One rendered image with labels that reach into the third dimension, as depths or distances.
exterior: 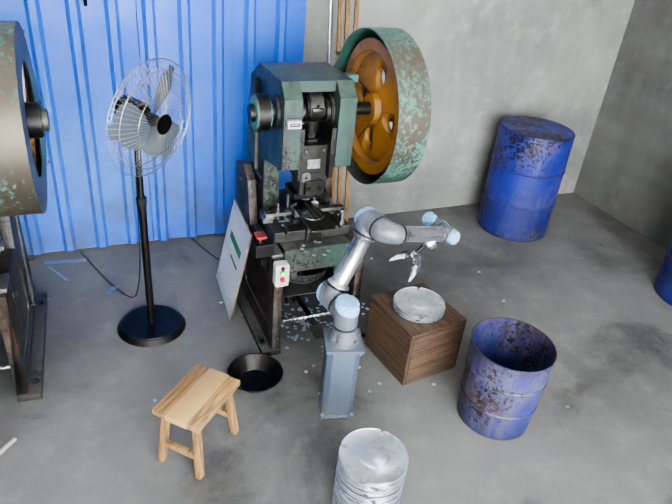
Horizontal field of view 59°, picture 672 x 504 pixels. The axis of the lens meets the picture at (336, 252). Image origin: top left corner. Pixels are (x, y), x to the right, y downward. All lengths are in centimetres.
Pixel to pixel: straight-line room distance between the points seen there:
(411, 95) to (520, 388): 149
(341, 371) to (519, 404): 88
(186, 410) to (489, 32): 363
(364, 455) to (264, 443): 63
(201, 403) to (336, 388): 68
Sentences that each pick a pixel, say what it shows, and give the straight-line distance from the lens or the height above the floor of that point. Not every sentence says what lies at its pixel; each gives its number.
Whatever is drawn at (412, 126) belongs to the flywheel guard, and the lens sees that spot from 300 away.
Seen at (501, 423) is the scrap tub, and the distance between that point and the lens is 321.
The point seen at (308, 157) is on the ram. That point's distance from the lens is 319.
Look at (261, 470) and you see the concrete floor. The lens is 295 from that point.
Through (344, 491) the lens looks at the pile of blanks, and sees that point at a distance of 265.
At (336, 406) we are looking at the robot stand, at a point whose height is 8.
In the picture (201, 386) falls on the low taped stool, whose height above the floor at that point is 33.
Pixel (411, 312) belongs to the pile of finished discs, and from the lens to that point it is 331.
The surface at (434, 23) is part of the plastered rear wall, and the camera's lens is 477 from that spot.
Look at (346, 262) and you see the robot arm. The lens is 284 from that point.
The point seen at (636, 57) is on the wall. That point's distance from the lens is 591.
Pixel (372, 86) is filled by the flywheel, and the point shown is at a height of 143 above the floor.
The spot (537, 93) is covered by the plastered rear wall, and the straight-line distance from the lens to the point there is 556.
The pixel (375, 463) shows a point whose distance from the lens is 259.
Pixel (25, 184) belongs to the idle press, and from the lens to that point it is 270.
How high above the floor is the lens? 230
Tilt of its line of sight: 31 degrees down
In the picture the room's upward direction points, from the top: 6 degrees clockwise
